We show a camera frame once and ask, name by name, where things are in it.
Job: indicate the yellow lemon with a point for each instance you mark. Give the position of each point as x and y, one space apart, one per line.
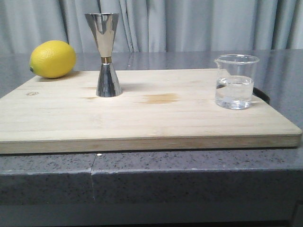
52 59

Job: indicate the light wooden cutting board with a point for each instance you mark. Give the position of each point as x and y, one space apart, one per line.
158 109

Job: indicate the steel double-cone jigger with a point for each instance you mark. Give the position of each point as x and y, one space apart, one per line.
103 27

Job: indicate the clear glass beaker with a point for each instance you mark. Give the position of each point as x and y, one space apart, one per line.
235 80

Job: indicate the grey pleated curtain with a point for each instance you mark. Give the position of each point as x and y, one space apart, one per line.
155 25

